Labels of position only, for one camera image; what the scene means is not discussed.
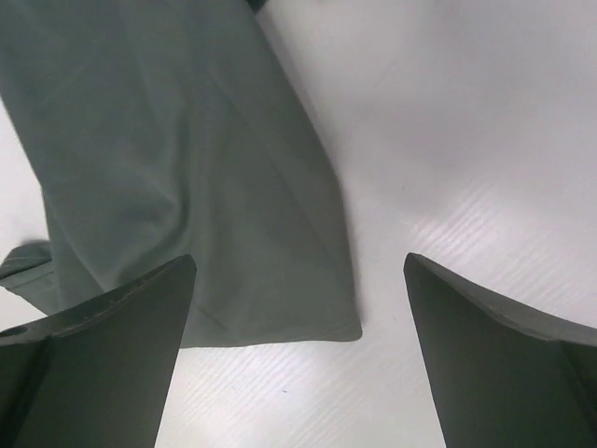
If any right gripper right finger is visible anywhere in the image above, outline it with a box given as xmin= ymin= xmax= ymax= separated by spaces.
xmin=404 ymin=253 xmax=596 ymax=448

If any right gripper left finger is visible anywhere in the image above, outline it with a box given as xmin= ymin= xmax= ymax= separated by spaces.
xmin=1 ymin=255 xmax=196 ymax=448

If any dark grey t-shirt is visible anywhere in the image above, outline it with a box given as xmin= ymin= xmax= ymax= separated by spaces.
xmin=1 ymin=0 xmax=362 ymax=348

